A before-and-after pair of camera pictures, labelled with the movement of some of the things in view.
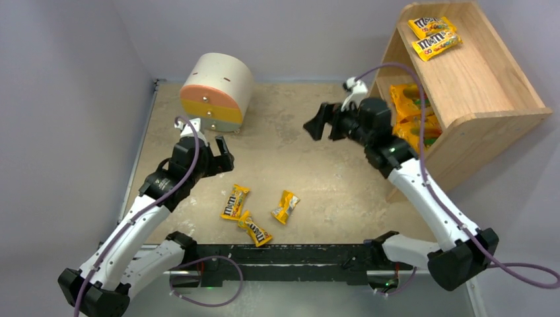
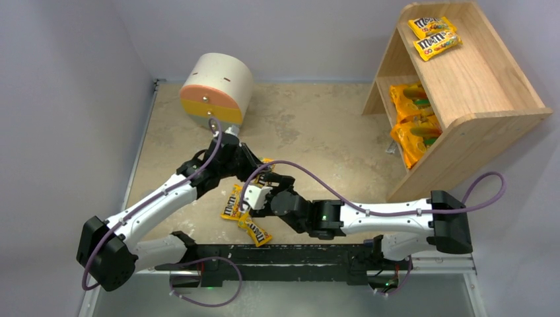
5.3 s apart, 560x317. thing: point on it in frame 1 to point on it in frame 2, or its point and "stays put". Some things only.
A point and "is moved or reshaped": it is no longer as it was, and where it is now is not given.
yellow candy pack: [287, 202] is moved or reshaped
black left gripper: [212, 162] to [244, 158]
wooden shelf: [466, 77] stays put
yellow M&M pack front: [258, 234] stays put
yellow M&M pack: [234, 206] stays put
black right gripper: [334, 124] to [271, 183]
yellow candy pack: [426, 26] stays put
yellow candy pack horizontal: [430, 46] stays put
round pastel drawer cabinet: [217, 89] stays put
